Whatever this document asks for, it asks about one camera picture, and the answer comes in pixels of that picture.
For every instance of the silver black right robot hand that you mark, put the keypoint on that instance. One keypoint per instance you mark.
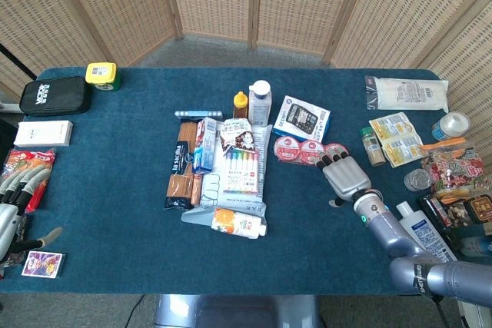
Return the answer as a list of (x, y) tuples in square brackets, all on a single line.
[(346, 180)]

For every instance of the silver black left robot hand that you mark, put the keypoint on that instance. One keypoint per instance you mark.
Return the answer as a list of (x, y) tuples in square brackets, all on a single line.
[(9, 216)]

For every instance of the red jelly cup pack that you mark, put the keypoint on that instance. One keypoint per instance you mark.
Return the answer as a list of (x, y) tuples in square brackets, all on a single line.
[(290, 149)]

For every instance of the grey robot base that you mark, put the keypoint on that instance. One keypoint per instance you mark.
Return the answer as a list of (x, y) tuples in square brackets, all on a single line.
[(234, 310)]

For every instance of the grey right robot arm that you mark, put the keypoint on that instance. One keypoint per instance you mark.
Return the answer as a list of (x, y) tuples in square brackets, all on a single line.
[(399, 243)]

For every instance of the spice jar with green cap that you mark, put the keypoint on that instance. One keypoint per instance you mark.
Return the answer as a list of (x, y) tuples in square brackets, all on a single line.
[(373, 147)]

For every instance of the purple playing card box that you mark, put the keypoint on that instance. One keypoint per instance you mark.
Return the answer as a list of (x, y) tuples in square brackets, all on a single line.
[(43, 264)]

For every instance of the red orange snack bag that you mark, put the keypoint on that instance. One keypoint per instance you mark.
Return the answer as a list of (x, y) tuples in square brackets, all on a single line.
[(25, 159)]

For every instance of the yellow white sachet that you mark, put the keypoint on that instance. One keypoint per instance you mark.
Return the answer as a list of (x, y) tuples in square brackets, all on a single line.
[(390, 126), (403, 149)]

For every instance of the small clear glass jar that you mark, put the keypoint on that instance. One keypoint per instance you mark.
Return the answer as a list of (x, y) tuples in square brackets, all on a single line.
[(417, 180)]

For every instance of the calculator in blue white box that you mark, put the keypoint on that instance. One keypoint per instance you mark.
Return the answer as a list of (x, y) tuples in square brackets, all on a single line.
[(303, 117)]

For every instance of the white rectangular box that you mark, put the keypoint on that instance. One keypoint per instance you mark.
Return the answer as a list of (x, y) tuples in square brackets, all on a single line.
[(43, 133)]

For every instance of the white bottle with blue label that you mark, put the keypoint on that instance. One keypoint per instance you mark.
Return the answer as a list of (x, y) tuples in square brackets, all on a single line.
[(423, 230)]

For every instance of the black packet with red label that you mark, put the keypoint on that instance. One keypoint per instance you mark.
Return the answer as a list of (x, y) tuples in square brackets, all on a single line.
[(436, 211)]

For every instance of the orange plastic utensil pack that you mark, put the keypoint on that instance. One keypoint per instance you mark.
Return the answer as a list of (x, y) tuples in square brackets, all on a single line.
[(442, 144)]

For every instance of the coloured marker pen set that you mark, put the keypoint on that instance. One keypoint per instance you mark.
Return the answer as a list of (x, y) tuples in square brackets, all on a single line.
[(243, 172)]

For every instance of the white noodle package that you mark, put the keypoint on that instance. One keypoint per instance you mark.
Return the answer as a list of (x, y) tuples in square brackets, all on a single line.
[(409, 93)]

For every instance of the colourful floral snack bag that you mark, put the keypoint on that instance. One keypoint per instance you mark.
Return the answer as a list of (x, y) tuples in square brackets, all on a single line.
[(455, 170)]

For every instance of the clear bottle with white cap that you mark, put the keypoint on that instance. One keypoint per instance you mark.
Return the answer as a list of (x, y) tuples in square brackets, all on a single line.
[(259, 107)]

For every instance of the orange juice carton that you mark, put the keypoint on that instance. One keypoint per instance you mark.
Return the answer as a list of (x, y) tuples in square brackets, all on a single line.
[(238, 223)]

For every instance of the white pouch with brown cartoon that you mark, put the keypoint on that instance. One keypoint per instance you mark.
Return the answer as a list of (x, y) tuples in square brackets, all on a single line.
[(239, 134)]

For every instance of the blue table mat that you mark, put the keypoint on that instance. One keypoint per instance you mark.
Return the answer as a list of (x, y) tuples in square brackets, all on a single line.
[(123, 189)]

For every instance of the nut pack with brown label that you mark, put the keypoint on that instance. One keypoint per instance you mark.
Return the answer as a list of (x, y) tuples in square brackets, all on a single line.
[(471, 211)]

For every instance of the honey bottle with yellow cap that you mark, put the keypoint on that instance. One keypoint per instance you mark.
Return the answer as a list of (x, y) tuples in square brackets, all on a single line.
[(240, 106)]

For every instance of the black zip pouch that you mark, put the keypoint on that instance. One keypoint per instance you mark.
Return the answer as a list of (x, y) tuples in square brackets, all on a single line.
[(55, 95)]

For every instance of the large white grey bag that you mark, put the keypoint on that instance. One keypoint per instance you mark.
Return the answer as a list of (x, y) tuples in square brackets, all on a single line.
[(215, 205)]

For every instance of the blue white toothpaste box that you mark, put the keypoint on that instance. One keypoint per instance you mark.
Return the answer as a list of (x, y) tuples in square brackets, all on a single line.
[(204, 147)]

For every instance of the clear water bottle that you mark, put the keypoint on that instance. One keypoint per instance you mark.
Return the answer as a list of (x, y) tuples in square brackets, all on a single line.
[(476, 246)]

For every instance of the thin brown box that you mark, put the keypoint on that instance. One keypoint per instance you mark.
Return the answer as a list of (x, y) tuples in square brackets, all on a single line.
[(196, 189)]

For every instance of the black pole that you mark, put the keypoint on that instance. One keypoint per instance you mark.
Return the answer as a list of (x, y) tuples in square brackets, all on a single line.
[(17, 60)]

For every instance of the blue silver strip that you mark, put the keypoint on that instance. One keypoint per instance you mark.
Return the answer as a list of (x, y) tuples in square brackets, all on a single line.
[(198, 113)]

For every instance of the spaghetti pack with black label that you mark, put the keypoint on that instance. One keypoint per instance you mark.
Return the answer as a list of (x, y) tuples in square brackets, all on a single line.
[(181, 166)]

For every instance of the green tub with yellow lid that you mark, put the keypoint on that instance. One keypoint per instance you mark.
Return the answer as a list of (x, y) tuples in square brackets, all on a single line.
[(100, 74)]

